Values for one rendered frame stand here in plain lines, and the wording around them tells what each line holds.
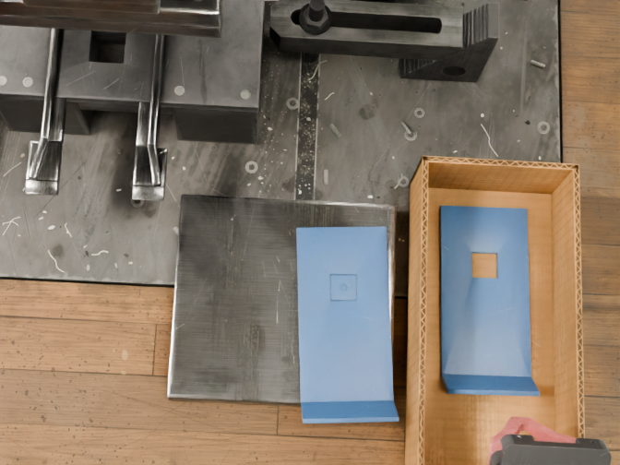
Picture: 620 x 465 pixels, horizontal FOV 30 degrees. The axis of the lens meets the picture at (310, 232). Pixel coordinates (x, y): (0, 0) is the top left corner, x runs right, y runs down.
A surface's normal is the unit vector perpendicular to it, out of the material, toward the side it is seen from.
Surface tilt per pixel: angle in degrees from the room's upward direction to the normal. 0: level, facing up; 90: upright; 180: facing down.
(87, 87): 0
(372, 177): 0
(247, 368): 0
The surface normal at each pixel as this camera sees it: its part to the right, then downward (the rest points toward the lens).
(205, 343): 0.05, -0.25
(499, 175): -0.04, 0.97
